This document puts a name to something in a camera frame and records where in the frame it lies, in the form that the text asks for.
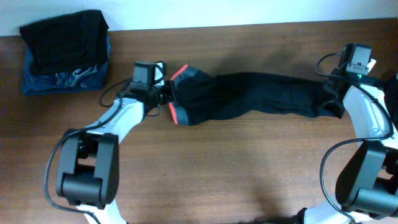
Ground black leggings red waistband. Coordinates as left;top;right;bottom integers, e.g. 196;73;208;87
169;65;345;126

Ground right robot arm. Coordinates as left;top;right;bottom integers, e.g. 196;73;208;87
288;43;397;223

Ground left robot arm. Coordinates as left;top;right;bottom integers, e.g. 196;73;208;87
55;61;174;223

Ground dark crumpled garment pile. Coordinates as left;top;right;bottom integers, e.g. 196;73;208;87
382;70;397;128

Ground folded blue jeans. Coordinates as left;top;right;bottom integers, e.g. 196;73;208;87
21;47;108;96

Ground folded black garment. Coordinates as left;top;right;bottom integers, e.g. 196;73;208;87
19;10;109;75

